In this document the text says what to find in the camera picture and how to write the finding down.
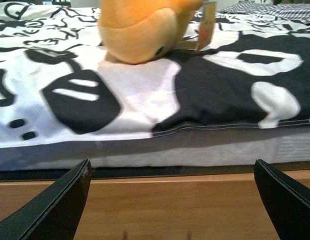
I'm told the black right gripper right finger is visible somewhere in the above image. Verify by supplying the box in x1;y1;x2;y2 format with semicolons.
254;159;310;240

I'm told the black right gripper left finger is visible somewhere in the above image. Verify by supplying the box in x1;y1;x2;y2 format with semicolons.
0;159;92;240

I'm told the wooden bed frame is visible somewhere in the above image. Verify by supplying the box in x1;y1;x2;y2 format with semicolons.
0;170;310;240

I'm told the plush toy paper tag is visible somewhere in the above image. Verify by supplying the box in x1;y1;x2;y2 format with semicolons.
197;0;217;51

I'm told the striped grey pillow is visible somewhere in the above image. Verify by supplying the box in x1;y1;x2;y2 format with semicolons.
218;1;310;24

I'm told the black and white duvet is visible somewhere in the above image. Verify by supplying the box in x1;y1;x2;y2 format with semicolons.
0;1;310;149

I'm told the white mattress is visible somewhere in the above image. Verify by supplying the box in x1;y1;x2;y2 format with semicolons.
0;131;310;172

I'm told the orange plush toy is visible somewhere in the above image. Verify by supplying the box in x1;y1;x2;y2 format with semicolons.
97;0;204;65

